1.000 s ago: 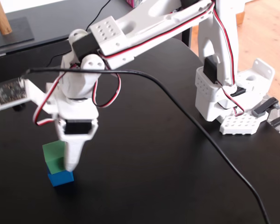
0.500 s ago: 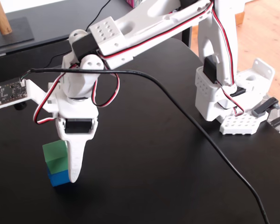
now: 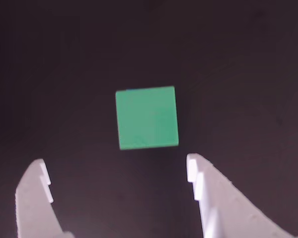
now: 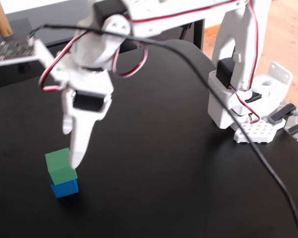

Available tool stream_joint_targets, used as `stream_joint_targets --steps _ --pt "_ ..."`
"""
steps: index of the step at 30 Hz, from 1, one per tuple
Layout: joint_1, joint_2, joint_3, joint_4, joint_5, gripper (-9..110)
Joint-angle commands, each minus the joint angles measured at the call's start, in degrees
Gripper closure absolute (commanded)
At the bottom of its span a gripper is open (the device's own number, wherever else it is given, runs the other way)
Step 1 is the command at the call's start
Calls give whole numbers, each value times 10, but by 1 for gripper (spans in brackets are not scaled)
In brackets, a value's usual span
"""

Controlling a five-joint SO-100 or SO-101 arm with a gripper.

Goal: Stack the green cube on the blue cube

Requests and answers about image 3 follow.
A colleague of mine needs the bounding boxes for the green cube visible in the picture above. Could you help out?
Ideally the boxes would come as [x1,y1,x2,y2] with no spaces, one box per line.
[115,85,179,151]

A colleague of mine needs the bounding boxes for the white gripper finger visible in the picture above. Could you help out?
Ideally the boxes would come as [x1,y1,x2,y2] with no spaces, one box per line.
[14,158,75,238]
[186,153,298,238]

